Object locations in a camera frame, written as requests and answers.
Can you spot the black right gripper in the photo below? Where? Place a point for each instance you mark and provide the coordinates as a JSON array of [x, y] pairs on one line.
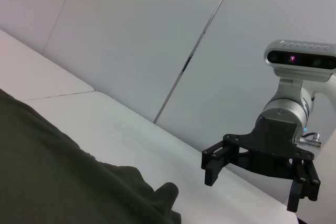
[[275, 140]]

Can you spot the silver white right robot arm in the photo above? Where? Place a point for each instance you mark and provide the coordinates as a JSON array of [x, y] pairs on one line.
[[286, 108]]

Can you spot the dark green t-shirt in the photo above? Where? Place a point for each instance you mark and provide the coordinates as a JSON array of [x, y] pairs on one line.
[[52, 169]]

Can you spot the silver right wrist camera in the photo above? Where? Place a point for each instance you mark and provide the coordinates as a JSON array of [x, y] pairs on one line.
[[296, 60]]

